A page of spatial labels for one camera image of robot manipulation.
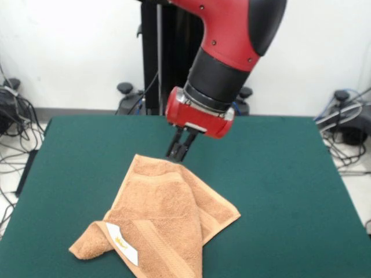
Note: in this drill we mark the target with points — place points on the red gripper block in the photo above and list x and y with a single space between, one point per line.
197 120

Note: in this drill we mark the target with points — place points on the tan terry towel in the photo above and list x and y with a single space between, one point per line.
162 208

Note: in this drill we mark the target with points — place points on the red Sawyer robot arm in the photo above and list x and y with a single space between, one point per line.
232 43

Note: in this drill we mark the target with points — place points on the dark green table cloth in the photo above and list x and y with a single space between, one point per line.
261 173

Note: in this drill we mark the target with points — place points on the black pedestal leg with knob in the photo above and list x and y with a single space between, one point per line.
125 87
245 95

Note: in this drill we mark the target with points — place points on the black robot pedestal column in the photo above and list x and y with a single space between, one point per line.
162 58

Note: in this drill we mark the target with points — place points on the black pedestal foot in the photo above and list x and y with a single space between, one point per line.
11 82
341 95

